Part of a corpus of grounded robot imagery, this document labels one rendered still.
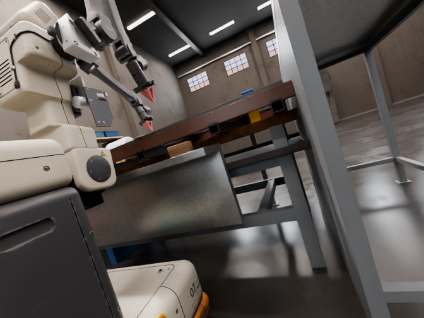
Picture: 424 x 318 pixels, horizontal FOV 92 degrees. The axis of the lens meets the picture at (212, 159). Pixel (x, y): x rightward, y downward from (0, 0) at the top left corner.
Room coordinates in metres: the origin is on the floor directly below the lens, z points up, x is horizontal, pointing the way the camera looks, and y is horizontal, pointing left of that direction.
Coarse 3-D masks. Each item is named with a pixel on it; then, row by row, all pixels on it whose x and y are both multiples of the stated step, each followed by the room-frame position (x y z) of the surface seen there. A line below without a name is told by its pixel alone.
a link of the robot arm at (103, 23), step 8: (88, 0) 0.84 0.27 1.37; (96, 0) 0.85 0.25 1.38; (88, 8) 0.84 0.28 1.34; (96, 8) 0.84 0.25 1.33; (88, 16) 0.84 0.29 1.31; (96, 16) 0.82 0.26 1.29; (104, 16) 0.83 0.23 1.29; (96, 24) 0.80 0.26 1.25; (104, 24) 0.81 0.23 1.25; (104, 32) 0.80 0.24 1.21; (112, 32) 0.84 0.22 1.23; (104, 40) 0.83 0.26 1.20; (112, 40) 0.84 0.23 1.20
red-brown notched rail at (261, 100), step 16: (256, 96) 0.86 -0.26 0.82; (272, 96) 0.84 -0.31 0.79; (288, 96) 0.82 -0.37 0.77; (224, 112) 0.92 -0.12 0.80; (240, 112) 0.89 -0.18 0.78; (176, 128) 1.01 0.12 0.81; (192, 128) 0.98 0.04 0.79; (144, 144) 1.09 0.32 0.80; (160, 144) 1.06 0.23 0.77; (112, 160) 1.19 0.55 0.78
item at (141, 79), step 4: (140, 72) 0.99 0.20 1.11; (132, 76) 0.99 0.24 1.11; (136, 76) 0.99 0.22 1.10; (140, 76) 0.99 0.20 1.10; (144, 76) 1.01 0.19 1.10; (136, 80) 0.99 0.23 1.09; (140, 80) 0.99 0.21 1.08; (144, 80) 1.00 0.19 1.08; (152, 80) 1.01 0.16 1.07; (140, 84) 1.00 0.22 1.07; (144, 84) 0.99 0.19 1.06; (148, 84) 1.00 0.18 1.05; (136, 88) 1.01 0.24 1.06
